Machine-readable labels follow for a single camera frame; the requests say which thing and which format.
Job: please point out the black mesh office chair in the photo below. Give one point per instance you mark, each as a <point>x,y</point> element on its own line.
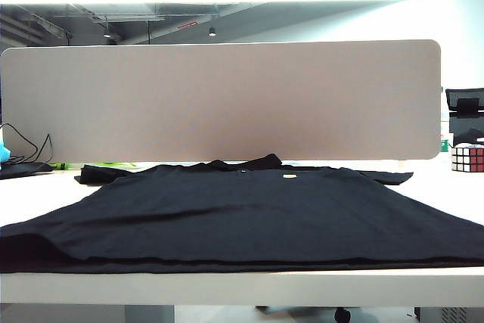
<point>466,128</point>

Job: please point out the grey vented cabinet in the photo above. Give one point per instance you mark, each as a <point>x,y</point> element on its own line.
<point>450,315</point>

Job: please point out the black polo T-shirt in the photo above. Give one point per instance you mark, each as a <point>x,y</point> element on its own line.
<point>242,217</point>

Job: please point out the black chair caster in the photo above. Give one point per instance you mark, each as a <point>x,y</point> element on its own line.
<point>342,315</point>

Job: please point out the green and white box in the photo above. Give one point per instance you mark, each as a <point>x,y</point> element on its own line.
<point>444,146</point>

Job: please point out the Rubik's cube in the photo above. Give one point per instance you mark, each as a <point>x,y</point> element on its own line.
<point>467,158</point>

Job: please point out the black flat pad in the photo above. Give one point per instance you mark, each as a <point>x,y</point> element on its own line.
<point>22,170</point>

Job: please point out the beige desk divider panel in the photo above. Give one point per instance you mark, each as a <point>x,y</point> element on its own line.
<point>227,103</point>

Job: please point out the cyan soft object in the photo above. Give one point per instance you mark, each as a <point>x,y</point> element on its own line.
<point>3,153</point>

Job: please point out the red ceiling sign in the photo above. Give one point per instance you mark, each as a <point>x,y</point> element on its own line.
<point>188,25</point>

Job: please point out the black ceiling spotlight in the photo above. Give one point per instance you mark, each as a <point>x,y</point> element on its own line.
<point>212,31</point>
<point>107,33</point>

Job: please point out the green marker pen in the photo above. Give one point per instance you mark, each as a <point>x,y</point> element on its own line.
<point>60,166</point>

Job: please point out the green paper sheet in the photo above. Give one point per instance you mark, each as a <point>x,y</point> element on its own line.
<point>125,165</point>

